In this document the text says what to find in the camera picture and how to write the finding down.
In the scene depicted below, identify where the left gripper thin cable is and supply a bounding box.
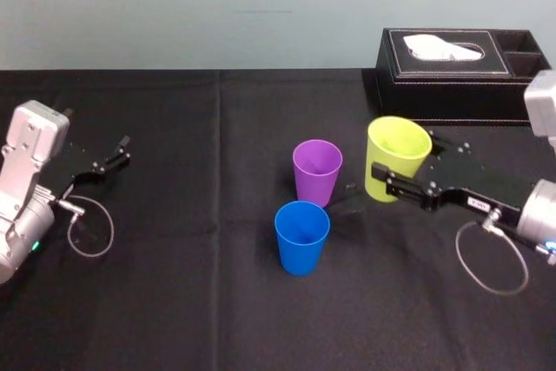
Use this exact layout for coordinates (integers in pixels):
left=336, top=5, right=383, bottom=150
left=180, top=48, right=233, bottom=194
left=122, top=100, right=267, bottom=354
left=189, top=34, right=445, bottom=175
left=55, top=195, right=116, bottom=259

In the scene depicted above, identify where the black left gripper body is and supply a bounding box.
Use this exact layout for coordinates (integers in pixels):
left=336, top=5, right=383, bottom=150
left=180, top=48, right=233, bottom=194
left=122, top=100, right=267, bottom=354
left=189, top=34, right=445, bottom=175
left=41, top=140, right=106, bottom=199

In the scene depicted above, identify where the black table cloth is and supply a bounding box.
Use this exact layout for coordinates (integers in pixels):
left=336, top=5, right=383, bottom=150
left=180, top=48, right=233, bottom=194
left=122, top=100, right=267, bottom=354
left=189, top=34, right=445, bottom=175
left=0, top=68, right=556, bottom=371

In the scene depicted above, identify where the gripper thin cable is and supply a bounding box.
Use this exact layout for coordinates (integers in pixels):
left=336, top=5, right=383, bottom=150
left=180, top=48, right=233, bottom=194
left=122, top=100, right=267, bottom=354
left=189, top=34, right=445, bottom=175
left=454, top=209, right=531, bottom=296
left=55, top=195, right=116, bottom=259

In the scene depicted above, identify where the black leather tissue box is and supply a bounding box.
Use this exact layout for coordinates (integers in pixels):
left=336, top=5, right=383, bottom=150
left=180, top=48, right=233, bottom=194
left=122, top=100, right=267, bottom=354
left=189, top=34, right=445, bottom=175
left=372, top=27, right=549, bottom=123

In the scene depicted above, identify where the white tissue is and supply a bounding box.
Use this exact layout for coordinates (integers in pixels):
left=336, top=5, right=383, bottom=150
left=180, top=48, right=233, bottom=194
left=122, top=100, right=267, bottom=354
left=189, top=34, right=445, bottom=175
left=400, top=34, right=487, bottom=63

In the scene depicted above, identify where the lime green plastic cup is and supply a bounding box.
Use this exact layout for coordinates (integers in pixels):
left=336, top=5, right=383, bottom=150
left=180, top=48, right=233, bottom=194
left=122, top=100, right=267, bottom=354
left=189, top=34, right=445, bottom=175
left=364, top=116, right=434, bottom=205

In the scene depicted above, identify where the right gripper thin cable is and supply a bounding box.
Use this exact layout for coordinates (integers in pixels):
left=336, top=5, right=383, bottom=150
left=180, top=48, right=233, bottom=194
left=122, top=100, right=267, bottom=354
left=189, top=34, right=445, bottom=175
left=454, top=209, right=531, bottom=296

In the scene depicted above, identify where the purple plastic cup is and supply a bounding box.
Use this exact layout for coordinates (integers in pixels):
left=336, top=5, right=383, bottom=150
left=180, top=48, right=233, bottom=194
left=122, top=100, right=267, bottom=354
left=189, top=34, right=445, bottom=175
left=292, top=138, right=344, bottom=209

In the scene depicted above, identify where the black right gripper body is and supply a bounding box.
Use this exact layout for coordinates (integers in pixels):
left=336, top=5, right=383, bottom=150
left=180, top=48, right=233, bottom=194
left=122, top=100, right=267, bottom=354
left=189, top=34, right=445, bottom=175
left=427, top=149, right=539, bottom=223

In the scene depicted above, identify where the blue plastic cup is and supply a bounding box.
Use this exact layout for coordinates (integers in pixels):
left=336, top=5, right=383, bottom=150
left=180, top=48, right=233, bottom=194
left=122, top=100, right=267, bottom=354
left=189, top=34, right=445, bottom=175
left=273, top=200, right=332, bottom=277

